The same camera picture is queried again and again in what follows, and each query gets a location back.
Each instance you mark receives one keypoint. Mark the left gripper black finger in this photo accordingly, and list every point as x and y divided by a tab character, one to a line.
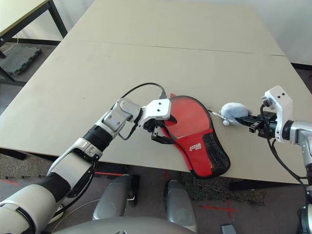
171	119
162	140

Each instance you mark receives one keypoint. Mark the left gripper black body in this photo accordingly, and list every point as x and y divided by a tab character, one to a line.
151	126

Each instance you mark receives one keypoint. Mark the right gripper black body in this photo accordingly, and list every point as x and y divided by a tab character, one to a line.
267	124

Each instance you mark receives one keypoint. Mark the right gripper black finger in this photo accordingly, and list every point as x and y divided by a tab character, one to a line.
246	118
245	122

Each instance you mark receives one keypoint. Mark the grey plush toy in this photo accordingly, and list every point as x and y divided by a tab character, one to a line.
234	109

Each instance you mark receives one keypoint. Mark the red ping-pong paddle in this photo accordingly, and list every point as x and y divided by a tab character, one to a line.
190	117

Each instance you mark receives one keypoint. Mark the red black paddle case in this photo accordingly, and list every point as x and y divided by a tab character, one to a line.
200	158

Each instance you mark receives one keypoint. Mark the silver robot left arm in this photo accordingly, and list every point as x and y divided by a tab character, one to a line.
73	165

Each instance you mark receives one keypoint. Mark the short red floor tape strip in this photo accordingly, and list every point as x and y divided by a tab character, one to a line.
166	175

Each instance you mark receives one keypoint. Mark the black table base beam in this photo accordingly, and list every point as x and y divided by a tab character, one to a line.
263	185
24	153

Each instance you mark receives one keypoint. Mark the grey robot right leg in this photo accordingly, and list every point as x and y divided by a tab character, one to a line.
179	204

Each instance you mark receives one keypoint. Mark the grey robot leg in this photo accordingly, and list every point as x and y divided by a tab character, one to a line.
109	200
179	204

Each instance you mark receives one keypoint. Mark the dark speckled floor mat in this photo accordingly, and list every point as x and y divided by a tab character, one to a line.
219	189

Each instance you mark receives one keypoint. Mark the grey robot left leg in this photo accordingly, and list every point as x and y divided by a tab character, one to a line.
109	200

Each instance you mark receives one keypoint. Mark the red floor tape cross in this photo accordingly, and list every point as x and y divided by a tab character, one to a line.
219	208

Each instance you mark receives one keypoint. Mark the grey robot torso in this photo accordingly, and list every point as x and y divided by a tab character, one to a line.
122	226

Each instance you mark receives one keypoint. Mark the small grey floor box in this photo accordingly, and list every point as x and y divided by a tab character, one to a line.
228	229

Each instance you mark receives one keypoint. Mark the black foam floor mat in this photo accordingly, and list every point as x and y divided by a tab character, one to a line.
19	59

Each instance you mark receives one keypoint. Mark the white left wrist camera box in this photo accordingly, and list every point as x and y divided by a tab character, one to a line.
159	108

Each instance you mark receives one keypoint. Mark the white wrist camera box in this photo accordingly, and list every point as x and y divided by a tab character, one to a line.
159	108
280	100

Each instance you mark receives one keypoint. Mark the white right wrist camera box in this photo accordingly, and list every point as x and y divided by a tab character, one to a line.
280	100

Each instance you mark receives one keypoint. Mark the red floor tape frame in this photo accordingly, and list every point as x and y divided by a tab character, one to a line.
109	174

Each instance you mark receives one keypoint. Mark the beige side table black frame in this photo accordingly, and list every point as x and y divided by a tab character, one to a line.
22	14

